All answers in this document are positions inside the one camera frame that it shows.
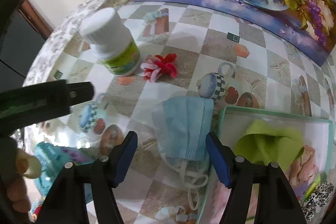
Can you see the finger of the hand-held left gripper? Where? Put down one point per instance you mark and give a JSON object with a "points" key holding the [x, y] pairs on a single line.
{"points": [[81, 92]]}

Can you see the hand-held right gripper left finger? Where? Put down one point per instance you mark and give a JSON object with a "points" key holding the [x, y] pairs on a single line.
{"points": [[126, 161]]}

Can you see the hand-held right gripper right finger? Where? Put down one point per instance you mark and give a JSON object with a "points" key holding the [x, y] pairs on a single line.
{"points": [[219, 163]]}

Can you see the green cloth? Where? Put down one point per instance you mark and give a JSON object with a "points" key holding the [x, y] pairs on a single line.
{"points": [[262, 140]]}

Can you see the blue face mask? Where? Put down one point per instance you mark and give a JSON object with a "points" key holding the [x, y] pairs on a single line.
{"points": [[183, 124]]}

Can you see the green-rimmed box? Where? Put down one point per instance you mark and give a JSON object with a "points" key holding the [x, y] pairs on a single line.
{"points": [[288, 119]]}

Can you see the person's left hand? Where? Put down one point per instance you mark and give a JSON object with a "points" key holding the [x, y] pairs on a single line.
{"points": [[26, 166]]}

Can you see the teal plastic packet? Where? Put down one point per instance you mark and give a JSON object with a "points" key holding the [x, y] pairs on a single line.
{"points": [[50, 155]]}

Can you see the white pill bottle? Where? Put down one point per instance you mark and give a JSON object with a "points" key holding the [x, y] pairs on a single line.
{"points": [[110, 40]]}

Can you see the red pink pipe-cleaner flower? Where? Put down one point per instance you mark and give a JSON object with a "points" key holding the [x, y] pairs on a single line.
{"points": [[160, 66]]}

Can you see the leopard print scrunchie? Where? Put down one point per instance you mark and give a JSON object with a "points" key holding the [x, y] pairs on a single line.
{"points": [[319, 195]]}

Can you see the printed checkered tablecloth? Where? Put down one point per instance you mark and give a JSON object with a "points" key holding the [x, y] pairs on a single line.
{"points": [[189, 37]]}

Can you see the brown wooden door frame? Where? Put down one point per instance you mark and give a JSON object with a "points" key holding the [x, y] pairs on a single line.
{"points": [[36, 14]]}

